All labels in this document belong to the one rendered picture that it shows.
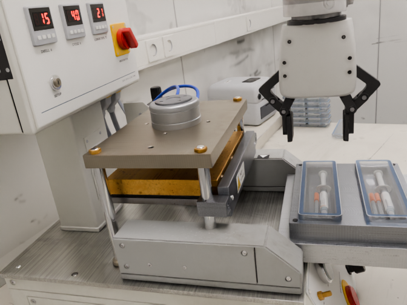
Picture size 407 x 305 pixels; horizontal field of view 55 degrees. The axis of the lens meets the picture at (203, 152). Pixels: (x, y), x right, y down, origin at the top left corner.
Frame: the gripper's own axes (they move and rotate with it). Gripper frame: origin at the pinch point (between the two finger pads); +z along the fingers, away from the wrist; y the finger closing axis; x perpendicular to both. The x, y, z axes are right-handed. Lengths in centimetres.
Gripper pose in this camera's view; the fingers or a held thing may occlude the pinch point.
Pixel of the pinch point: (317, 129)
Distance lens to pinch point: 59.1
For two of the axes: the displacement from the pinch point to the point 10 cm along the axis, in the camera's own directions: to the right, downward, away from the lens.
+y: -9.5, 0.1, 3.0
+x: -2.7, 3.7, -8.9
